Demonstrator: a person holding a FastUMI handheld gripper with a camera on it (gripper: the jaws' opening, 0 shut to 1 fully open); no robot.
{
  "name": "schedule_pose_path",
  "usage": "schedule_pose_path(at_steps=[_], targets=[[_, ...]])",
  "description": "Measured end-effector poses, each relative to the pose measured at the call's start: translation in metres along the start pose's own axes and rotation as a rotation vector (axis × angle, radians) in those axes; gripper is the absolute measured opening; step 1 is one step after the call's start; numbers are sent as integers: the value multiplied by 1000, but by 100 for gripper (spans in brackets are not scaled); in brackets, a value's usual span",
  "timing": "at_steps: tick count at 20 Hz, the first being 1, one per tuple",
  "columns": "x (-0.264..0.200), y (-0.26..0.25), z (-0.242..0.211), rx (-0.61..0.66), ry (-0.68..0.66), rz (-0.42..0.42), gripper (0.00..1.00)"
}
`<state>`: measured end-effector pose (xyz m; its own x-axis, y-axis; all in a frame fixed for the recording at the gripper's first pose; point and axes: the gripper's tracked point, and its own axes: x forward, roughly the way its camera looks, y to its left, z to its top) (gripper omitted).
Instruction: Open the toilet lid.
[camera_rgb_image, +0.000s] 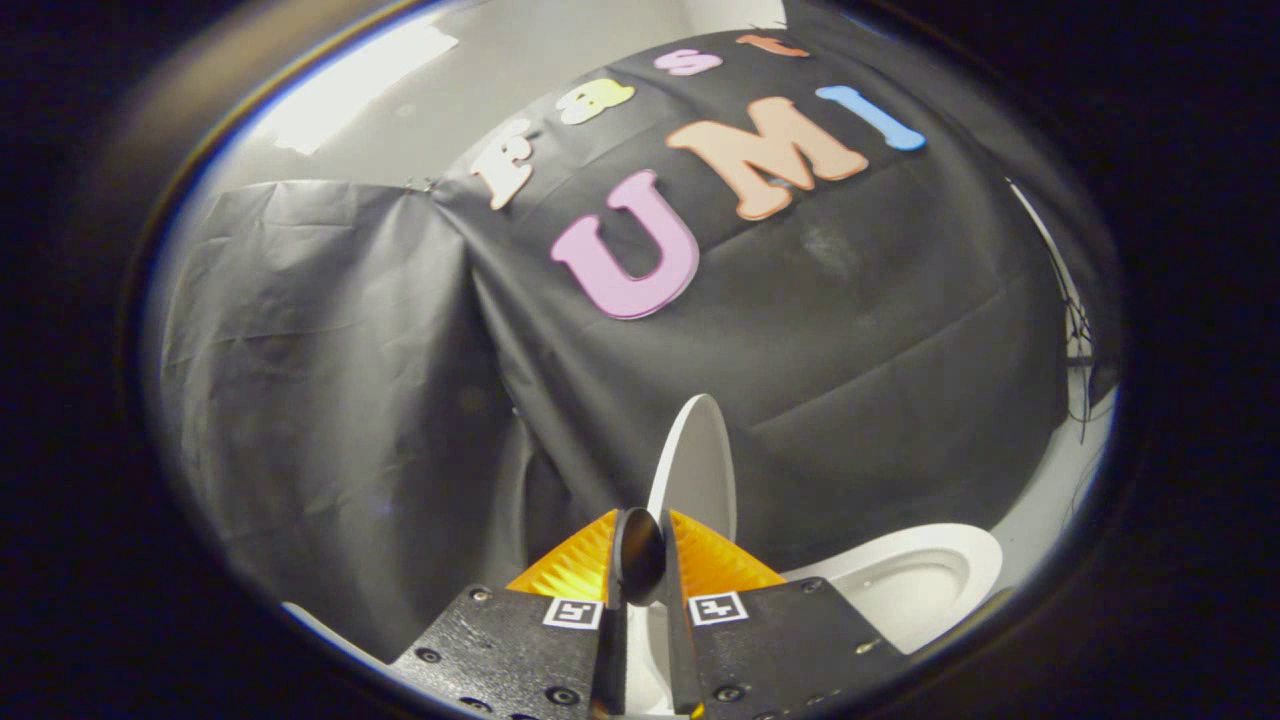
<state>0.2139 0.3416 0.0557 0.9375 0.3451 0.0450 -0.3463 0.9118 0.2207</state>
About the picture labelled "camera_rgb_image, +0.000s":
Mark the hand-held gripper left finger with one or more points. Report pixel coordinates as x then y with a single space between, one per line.
612 650

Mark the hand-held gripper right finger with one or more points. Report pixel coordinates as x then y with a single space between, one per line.
680 650

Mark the black backdrop cloth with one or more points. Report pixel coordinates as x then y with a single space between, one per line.
400 400

